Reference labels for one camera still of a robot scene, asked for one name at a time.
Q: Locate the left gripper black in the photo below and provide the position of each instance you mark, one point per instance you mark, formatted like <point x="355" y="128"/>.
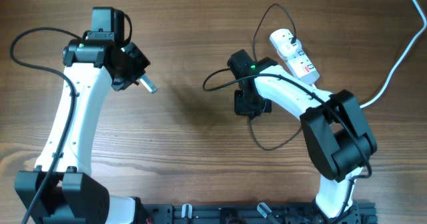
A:
<point x="141" y="63"/>

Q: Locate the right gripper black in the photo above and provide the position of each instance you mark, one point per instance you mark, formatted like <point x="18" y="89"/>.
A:
<point x="241" y="109"/>

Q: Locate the Galaxy smartphone teal screen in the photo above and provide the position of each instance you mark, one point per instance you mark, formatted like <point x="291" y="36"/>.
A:
<point x="148" y="84"/>

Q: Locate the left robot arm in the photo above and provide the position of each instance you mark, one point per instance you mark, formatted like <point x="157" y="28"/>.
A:
<point x="60" y="188"/>

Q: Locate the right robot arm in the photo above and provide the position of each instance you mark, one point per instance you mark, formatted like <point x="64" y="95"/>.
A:
<point x="338" y="137"/>

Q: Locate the white charger adapter plug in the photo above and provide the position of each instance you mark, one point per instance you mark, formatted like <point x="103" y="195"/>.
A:
<point x="288" y="50"/>

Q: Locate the white power strip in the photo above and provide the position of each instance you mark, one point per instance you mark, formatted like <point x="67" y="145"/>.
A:
<point x="300" y="66"/>

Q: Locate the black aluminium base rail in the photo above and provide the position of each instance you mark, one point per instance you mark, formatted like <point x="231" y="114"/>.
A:
<point x="358" y="213"/>

